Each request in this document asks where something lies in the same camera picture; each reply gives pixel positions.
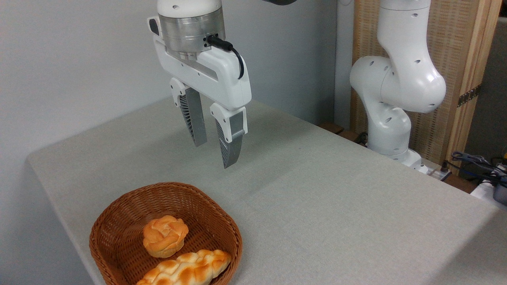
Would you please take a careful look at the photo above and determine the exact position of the wooden rattan folding screen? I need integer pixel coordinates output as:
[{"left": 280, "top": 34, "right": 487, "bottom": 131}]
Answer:
[{"left": 351, "top": 0, "right": 503, "bottom": 175}]

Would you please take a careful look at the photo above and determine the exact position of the blue grey cable bundle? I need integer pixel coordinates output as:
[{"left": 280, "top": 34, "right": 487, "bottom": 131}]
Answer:
[{"left": 451, "top": 151, "right": 507, "bottom": 181}]

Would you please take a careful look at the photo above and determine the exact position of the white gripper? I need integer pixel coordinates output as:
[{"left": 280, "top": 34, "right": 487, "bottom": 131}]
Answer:
[{"left": 147, "top": 16, "right": 252, "bottom": 169}]

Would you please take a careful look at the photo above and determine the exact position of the brown wicker basket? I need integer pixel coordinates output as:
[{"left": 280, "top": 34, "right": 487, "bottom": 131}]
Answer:
[{"left": 89, "top": 182, "right": 243, "bottom": 285}]

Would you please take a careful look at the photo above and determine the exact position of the grey box device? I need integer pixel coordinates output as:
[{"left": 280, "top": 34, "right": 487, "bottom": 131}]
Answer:
[{"left": 493, "top": 184, "right": 507, "bottom": 206}]

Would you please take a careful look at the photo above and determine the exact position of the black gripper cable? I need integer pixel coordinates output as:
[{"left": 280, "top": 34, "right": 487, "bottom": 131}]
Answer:
[{"left": 206, "top": 35, "right": 245, "bottom": 80}]

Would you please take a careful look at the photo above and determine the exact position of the round orange bread roll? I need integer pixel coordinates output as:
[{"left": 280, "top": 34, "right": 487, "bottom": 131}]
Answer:
[{"left": 143, "top": 215, "right": 189, "bottom": 258}]

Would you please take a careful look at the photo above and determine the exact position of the grey tablecloth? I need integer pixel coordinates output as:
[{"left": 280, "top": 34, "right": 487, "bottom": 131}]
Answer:
[{"left": 27, "top": 95, "right": 507, "bottom": 285}]

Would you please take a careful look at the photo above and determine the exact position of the braided bread loaf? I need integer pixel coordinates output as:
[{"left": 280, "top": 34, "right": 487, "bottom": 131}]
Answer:
[{"left": 137, "top": 249, "right": 232, "bottom": 285}]

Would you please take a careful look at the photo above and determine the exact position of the white cloth object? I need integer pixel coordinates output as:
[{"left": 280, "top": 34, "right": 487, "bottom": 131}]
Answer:
[{"left": 470, "top": 179, "right": 507, "bottom": 211}]

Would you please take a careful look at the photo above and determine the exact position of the metal screen hinge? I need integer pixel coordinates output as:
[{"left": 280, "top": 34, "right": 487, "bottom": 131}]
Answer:
[{"left": 457, "top": 84, "right": 482, "bottom": 108}]

